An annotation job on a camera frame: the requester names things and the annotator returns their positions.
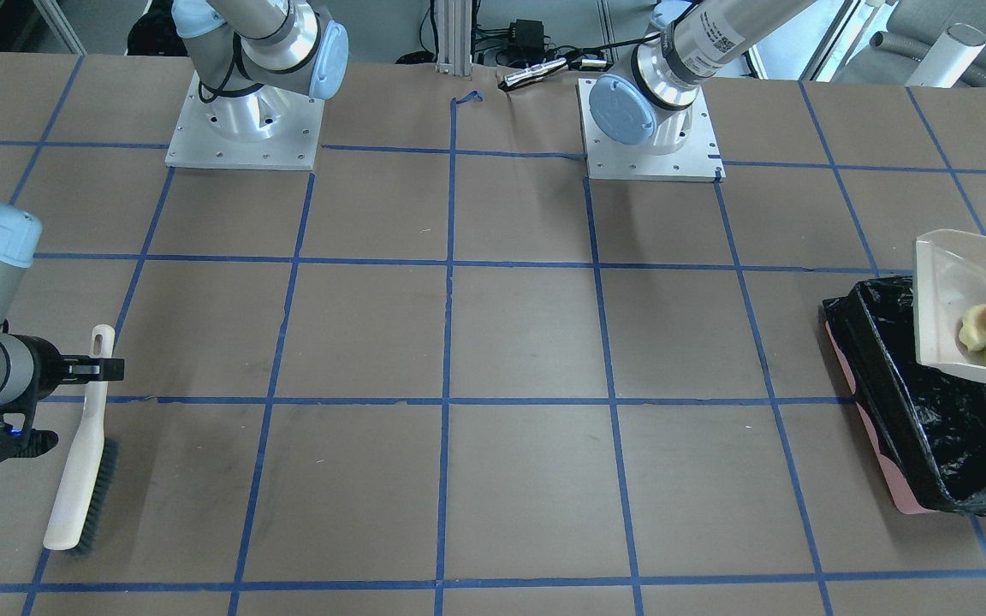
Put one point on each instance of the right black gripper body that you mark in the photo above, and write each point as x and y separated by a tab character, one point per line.
45	366

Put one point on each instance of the white hand brush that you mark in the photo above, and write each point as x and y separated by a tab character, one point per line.
89	467

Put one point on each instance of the pale yellow curved peel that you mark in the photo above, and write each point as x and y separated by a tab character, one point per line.
972	333

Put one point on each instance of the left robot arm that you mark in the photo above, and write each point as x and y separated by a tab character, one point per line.
647	97

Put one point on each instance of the black trash bag bin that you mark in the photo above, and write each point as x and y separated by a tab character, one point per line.
930	425

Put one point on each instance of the black power adapter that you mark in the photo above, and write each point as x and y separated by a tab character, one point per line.
526	38

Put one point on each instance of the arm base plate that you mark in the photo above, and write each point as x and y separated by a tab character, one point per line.
270	129
683	147

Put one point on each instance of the aluminium frame post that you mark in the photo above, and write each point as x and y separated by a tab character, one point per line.
453	32

